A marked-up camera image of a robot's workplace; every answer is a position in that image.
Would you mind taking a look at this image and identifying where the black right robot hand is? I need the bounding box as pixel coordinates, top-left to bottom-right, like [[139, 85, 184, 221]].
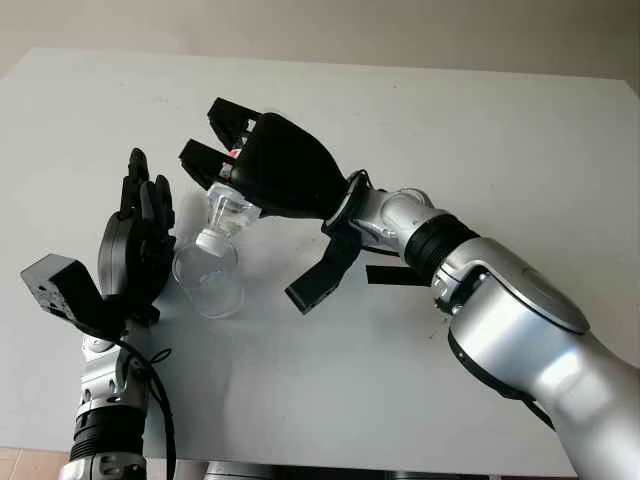
[[177, 97, 352, 221]]

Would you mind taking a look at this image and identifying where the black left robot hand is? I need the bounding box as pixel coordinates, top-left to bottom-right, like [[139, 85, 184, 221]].
[[96, 147, 178, 327]]

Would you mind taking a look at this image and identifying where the clear plastic water bottle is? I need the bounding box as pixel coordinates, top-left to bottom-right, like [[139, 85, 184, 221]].
[[195, 117, 264, 257]]

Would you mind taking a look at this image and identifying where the clear plastic cup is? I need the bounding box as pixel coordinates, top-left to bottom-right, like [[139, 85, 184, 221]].
[[170, 238, 246, 319]]

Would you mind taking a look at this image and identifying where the black tape marker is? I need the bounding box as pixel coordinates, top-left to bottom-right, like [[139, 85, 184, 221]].
[[365, 264, 432, 289]]

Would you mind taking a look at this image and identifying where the dark robot torso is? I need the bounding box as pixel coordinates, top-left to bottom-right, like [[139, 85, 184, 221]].
[[203, 461, 404, 480]]

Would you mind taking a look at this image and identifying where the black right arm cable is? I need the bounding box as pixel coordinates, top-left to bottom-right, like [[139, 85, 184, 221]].
[[345, 168, 374, 201]]

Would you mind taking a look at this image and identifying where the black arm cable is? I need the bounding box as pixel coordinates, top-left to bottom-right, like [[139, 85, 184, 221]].
[[345, 168, 374, 201], [113, 338, 180, 480]]

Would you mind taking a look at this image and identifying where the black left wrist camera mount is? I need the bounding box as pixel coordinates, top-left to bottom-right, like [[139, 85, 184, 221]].
[[19, 253, 127, 342]]

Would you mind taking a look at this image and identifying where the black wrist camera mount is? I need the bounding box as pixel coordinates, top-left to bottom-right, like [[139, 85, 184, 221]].
[[284, 218, 365, 316], [19, 253, 127, 342]]

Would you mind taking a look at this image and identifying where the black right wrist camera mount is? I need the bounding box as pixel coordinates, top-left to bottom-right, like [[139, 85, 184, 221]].
[[284, 218, 365, 316]]

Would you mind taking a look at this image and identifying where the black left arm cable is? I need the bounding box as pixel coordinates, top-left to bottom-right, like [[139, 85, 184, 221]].
[[113, 338, 180, 480]]

